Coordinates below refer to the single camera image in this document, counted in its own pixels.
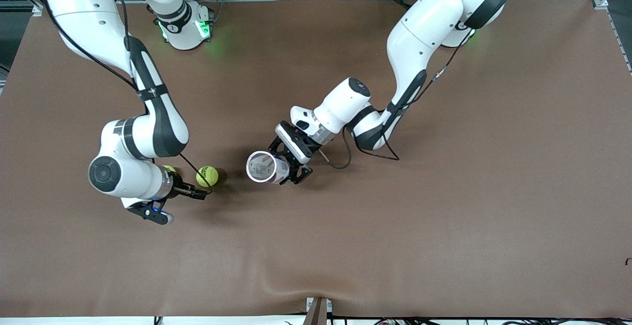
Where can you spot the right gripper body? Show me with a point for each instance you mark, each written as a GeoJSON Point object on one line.
{"type": "Point", "coordinates": [178, 187]}

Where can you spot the yellow tennis ball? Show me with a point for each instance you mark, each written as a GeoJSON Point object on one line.
{"type": "Point", "coordinates": [207, 177]}
{"type": "Point", "coordinates": [171, 169]}

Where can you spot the clear Wilson tennis ball can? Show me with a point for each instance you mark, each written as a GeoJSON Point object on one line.
{"type": "Point", "coordinates": [261, 167]}

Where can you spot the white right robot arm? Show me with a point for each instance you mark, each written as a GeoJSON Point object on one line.
{"type": "Point", "coordinates": [84, 9]}

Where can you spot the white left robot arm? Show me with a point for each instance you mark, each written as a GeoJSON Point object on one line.
{"type": "Point", "coordinates": [424, 33]}

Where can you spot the brown table cover cloth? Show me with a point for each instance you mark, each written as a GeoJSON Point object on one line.
{"type": "Point", "coordinates": [316, 241]}

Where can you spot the metal camera mast bracket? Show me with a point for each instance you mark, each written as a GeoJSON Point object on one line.
{"type": "Point", "coordinates": [318, 312]}

